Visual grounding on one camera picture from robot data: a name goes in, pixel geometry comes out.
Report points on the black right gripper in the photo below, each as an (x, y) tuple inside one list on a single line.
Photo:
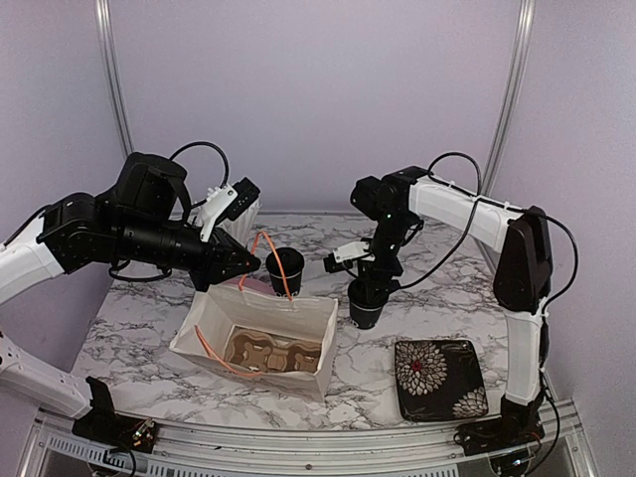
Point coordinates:
[(375, 270)]

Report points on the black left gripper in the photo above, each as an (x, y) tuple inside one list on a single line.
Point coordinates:
[(215, 267)]

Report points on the brown cardboard cup carrier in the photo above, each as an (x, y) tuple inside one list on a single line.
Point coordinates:
[(258, 351)]

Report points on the cream bear paper bag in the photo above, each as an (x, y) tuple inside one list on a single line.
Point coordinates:
[(204, 334)]

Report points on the black paper coffee cup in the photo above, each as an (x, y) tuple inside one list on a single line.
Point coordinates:
[(367, 308)]

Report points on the black floral square plate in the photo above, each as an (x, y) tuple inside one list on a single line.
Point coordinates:
[(438, 380)]

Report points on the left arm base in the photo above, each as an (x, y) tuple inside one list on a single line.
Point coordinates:
[(103, 424)]

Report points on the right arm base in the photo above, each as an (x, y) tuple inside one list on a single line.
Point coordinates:
[(517, 424)]

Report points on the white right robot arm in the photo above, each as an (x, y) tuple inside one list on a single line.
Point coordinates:
[(451, 191)]

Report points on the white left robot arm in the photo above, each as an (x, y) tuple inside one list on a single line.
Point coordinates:
[(26, 263)]

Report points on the pink round plate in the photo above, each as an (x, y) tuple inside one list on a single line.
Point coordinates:
[(251, 284)]

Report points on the white wrapped straws bundle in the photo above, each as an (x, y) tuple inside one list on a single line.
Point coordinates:
[(240, 229)]

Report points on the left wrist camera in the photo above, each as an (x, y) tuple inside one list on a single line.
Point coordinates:
[(226, 202)]

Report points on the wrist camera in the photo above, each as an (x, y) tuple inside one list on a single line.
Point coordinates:
[(344, 256), (226, 202)]

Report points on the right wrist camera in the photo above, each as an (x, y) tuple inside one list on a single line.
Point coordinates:
[(344, 256)]

